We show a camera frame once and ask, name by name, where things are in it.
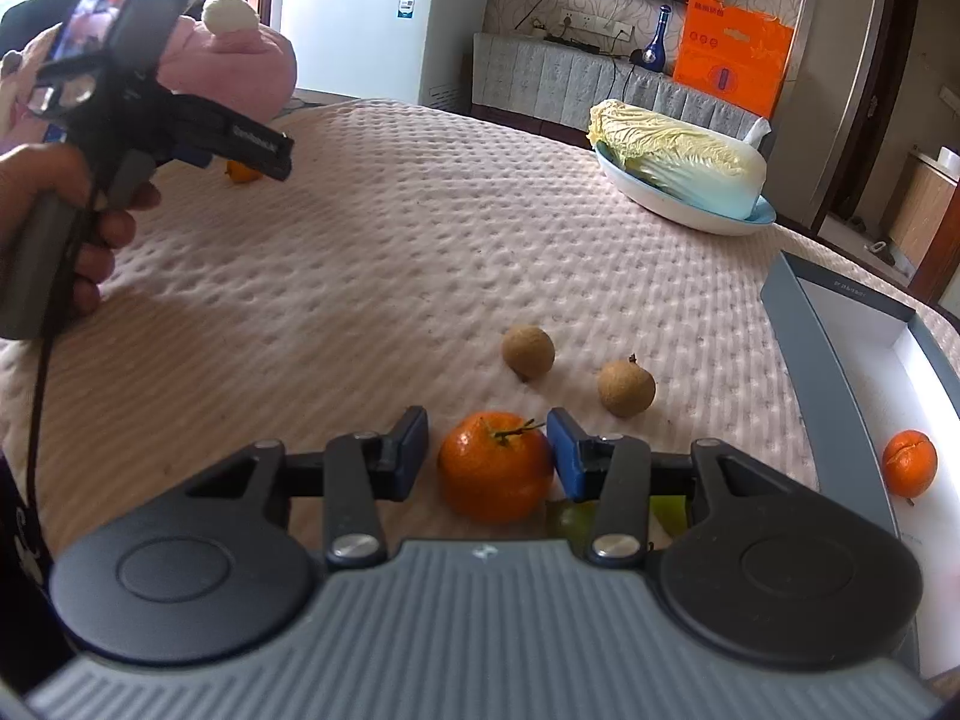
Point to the napa cabbage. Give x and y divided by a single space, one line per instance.
679 154

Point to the wooden cabinet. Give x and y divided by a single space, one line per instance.
926 202

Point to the blue glass bottle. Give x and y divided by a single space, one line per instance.
661 41

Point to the cloth-covered cabinet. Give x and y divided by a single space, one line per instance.
570 82

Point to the small tangerine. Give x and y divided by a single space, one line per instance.
244 172

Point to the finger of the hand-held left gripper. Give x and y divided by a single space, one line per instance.
198 158

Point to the grey cardboard box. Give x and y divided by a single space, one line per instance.
862 360

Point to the person's left hand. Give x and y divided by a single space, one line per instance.
120 229

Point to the tangerine with stem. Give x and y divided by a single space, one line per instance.
495 469

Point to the white chest freezer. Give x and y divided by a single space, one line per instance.
375 22

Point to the white blue plate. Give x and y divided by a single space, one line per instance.
675 206

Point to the orange paper bag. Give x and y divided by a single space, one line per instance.
731 52

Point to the brown longan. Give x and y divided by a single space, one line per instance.
529 352
626 388

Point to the cracked tangerine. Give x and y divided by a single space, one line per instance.
909 463

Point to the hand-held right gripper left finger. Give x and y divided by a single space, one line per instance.
409 454

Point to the green fruit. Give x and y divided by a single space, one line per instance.
577 521

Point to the slipper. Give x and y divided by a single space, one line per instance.
879 246

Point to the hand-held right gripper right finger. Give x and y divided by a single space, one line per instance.
564 457

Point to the pink plush toy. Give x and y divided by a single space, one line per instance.
232 67

